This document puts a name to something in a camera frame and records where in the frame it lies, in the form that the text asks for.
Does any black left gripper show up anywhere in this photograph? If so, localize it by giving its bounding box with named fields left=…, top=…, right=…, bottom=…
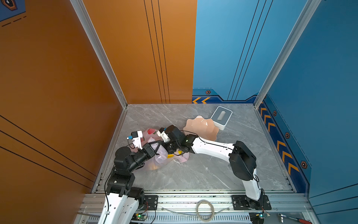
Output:
left=127, top=140, right=161, bottom=175

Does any yellow banana bunch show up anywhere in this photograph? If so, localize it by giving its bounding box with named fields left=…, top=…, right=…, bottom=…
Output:
left=167, top=151, right=183, bottom=158

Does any pink printed plastic bag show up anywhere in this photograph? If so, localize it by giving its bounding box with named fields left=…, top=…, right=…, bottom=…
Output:
left=141, top=128, right=189, bottom=171

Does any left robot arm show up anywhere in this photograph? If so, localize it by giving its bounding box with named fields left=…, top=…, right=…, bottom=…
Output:
left=98, top=141, right=163, bottom=224

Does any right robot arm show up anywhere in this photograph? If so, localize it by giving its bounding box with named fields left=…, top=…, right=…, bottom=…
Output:
left=158, top=125, right=265, bottom=210

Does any wooden fruit plate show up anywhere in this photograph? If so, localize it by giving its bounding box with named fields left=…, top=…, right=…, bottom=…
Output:
left=183, top=116, right=219, bottom=141

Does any white grey tissue box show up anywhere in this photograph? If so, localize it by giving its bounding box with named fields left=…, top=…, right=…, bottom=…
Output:
left=211, top=106, right=233, bottom=130

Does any left green circuit board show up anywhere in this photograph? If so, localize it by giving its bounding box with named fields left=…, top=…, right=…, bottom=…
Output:
left=131, top=213, right=148, bottom=223

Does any green circuit board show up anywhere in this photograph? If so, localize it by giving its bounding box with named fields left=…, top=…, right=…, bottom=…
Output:
left=131, top=213, right=148, bottom=223
left=249, top=212, right=271, bottom=224

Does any coiled clear tube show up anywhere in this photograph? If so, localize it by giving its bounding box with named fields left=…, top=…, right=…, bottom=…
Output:
left=161, top=200, right=230, bottom=222

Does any right green circuit board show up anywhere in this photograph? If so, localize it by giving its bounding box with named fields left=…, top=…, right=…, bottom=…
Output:
left=249, top=212, right=271, bottom=224

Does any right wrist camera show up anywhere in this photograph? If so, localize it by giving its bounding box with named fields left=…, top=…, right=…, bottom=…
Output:
left=157, top=128, right=170, bottom=142

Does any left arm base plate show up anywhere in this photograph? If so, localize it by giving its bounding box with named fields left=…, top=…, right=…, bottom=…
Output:
left=143, top=195, right=158, bottom=211

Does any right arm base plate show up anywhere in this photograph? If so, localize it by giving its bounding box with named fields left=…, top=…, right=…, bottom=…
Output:
left=231, top=195, right=272, bottom=211

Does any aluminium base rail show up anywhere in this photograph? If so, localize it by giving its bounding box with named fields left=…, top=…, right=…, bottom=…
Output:
left=75, top=190, right=319, bottom=224

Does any red handled screwdriver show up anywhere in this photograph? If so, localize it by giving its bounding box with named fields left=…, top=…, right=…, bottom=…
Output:
left=278, top=213, right=312, bottom=224

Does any aluminium corner post left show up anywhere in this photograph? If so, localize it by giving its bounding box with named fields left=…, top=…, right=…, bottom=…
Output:
left=70, top=0, right=128, bottom=109

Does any aluminium corner post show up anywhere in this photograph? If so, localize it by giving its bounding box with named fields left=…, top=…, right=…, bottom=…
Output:
left=253, top=0, right=321, bottom=109
left=70, top=0, right=128, bottom=109

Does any aluminium corner post right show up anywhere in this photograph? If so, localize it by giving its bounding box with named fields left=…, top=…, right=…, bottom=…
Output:
left=253, top=0, right=321, bottom=109

